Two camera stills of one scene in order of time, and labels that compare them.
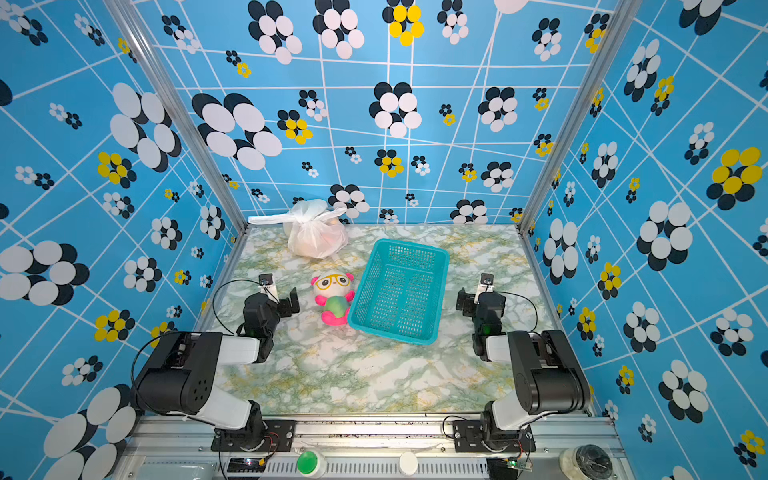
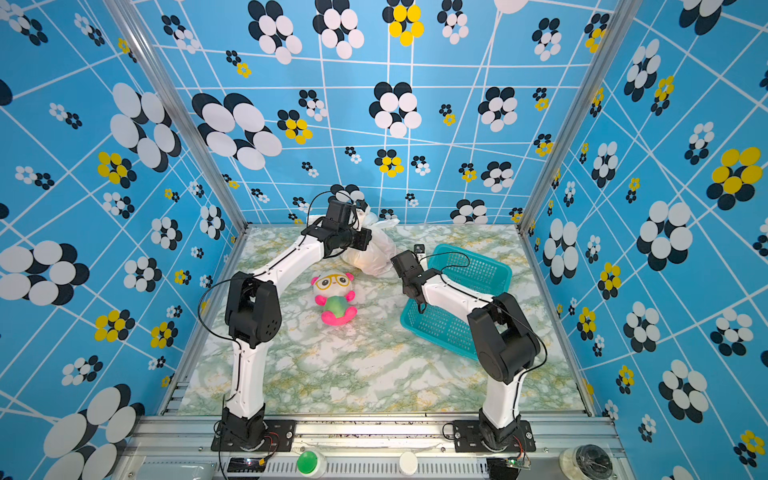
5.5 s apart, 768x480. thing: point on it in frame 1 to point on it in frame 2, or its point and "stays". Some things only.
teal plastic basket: (401, 294) to (468, 272)
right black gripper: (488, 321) to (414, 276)
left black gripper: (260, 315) to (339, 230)
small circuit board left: (246, 465) stays
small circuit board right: (518, 464) stays
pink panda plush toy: (332, 293) stays
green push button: (307, 462) stays
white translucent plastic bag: (312, 230) to (376, 260)
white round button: (408, 463) stays
